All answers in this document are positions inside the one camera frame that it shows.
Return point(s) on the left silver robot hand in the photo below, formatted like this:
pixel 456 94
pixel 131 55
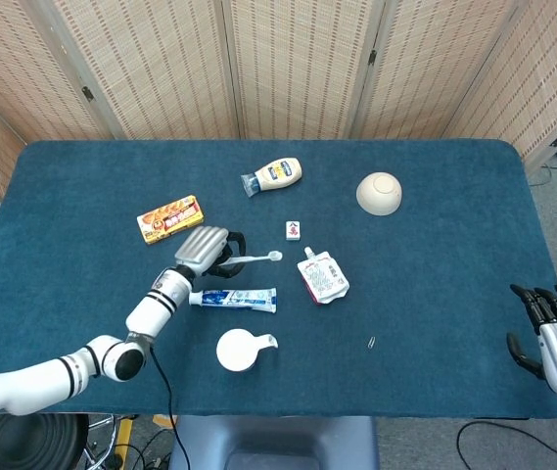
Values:
pixel 202 247

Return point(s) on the white toothbrush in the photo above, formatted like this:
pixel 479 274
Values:
pixel 258 258

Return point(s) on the blue white toothpaste tube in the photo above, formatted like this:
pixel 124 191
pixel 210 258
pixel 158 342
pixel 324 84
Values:
pixel 239 298

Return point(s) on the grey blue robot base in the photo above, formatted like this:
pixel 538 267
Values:
pixel 273 443

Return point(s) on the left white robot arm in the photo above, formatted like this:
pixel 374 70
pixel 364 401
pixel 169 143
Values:
pixel 153 313

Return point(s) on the yellow curry box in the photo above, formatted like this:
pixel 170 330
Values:
pixel 170 219

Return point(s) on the white mahjong tile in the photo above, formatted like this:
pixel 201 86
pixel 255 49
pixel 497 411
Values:
pixel 293 230

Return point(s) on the mayonnaise squeeze bottle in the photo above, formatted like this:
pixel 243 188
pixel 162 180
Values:
pixel 278 173

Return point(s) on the white red spout pouch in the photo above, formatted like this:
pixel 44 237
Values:
pixel 324 279

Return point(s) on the blue tablecloth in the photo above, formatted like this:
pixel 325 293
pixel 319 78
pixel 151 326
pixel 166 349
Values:
pixel 430 294

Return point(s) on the beige upturned bowl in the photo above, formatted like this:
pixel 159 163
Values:
pixel 378 193

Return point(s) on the metal paper clip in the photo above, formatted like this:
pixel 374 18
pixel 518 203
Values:
pixel 371 342

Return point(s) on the woven folding screen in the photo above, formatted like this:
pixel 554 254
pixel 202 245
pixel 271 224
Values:
pixel 297 63

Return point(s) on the black round stool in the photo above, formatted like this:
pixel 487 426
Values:
pixel 33 443

